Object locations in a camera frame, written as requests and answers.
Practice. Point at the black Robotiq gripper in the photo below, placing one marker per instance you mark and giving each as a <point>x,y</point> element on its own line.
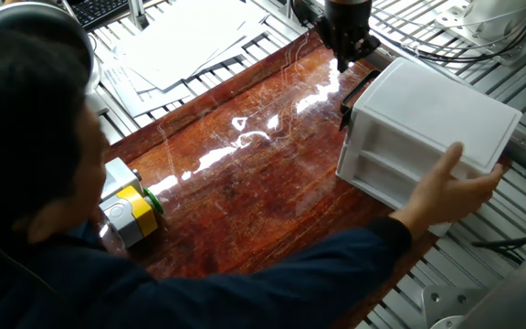
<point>349,18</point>

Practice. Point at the white plastic drawer cabinet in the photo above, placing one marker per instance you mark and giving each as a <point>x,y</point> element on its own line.
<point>427,100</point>

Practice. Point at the right forearm in dark sleeve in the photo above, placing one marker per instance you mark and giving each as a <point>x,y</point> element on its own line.
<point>336,260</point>

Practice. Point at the person's right hand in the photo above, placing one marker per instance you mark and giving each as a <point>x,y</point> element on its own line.
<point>445,196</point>

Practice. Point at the silver mounting plate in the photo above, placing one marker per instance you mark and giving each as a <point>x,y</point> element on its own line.
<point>496,27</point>

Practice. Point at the white paper sheet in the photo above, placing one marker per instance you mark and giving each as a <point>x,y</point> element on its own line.
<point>153,98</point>
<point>190,41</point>

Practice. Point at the glossy wood grain table mat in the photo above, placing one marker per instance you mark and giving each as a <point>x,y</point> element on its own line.
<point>254,205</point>

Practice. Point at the black keyboard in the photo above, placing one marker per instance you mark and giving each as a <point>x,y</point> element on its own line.
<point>98,10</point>

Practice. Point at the white grey push-button box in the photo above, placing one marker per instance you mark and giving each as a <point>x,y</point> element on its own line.
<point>117,176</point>

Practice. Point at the yellow box with green button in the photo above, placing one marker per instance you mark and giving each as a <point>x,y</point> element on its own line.
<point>135,210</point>

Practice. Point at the aluminium post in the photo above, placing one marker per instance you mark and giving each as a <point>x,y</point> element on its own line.
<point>138,13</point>

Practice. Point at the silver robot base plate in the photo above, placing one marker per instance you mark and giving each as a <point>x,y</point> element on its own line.
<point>445,301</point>

